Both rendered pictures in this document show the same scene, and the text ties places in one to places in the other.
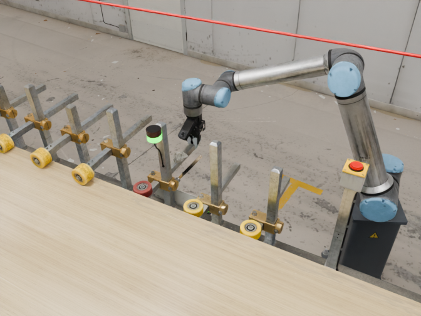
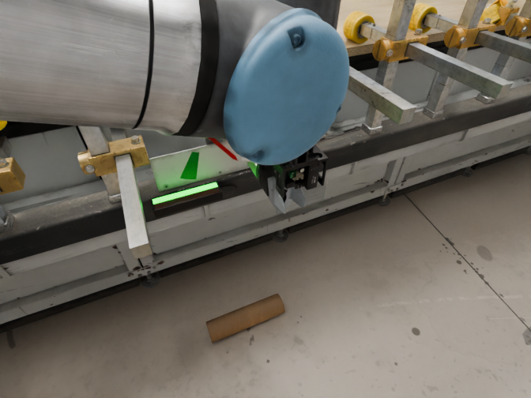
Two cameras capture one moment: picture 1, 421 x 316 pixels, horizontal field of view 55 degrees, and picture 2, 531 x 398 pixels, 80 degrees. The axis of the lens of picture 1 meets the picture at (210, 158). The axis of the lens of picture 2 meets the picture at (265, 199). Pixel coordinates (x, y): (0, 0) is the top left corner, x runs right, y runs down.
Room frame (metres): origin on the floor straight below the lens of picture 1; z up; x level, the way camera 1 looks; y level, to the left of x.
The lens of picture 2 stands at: (1.86, -0.26, 1.23)
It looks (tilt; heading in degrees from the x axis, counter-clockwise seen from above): 44 degrees down; 127
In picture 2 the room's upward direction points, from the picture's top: straight up
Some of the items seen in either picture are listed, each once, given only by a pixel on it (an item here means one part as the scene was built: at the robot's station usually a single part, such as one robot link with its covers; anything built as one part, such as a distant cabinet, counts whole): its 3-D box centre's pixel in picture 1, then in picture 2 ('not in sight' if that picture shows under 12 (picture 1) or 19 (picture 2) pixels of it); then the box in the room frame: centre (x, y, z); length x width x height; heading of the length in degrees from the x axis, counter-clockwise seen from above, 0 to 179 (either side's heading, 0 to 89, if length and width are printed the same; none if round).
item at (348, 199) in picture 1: (340, 229); not in sight; (0.99, -0.47, 0.93); 0.05 x 0.05 x 0.45; 60
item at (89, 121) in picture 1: (78, 129); (416, 50); (1.67, 0.65, 0.95); 0.50 x 0.04 x 0.04; 150
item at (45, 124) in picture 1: (38, 122); (468, 35); (1.74, 0.87, 0.95); 0.14 x 0.06 x 0.05; 60
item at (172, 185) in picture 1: (162, 182); not in sight; (1.37, 0.22, 0.85); 0.14 x 0.06 x 0.05; 60
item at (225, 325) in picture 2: not in sight; (246, 317); (1.46, 0.16, 0.04); 0.30 x 0.08 x 0.08; 60
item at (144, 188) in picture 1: (143, 195); not in sight; (1.28, 0.29, 0.85); 0.08 x 0.08 x 0.11
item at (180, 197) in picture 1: (177, 197); (207, 163); (1.37, 0.16, 0.75); 0.26 x 0.01 x 0.10; 60
